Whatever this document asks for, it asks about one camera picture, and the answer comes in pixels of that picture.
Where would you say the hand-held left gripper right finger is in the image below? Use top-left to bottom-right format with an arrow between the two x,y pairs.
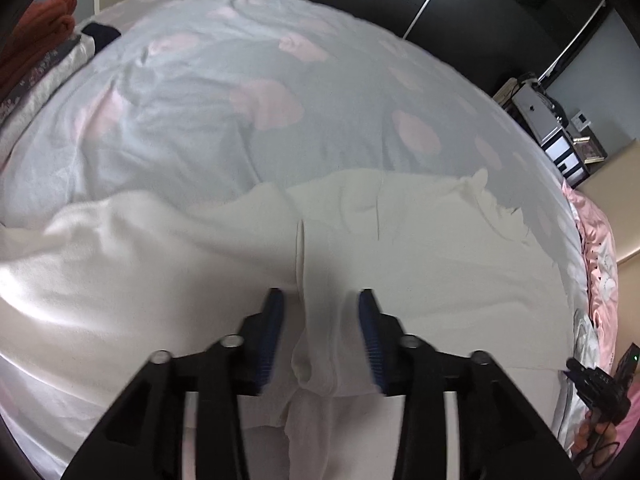
357,288 -> 581,480

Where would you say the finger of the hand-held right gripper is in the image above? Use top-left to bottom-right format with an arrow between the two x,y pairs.
562,356 -> 601,396

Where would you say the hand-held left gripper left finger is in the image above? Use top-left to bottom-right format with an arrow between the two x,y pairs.
65,287 -> 286,480

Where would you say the white garment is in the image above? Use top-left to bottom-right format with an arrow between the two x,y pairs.
0,167 -> 576,480

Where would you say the person's right hand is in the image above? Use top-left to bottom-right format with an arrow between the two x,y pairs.
571,421 -> 621,461

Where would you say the printed pink pillow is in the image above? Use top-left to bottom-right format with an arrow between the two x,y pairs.
562,180 -> 623,376

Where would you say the beige padded headboard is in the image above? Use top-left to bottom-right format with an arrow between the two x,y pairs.
612,240 -> 640,356

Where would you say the white nightstand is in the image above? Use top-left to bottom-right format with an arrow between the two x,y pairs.
492,72 -> 593,188

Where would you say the black garment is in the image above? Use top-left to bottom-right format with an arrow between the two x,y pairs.
80,22 -> 122,51

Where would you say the dark sliding wardrobe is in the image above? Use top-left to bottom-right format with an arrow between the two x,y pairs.
285,0 -> 608,91

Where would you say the dark floral garment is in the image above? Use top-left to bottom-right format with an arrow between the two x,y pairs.
0,35 -> 86,121

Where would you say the rust red garment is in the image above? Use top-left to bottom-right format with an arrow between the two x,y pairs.
0,0 -> 76,96

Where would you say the black cable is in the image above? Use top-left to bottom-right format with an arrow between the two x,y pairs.
572,425 -> 623,473

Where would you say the picture frame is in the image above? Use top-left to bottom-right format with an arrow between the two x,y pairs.
572,135 -> 608,163

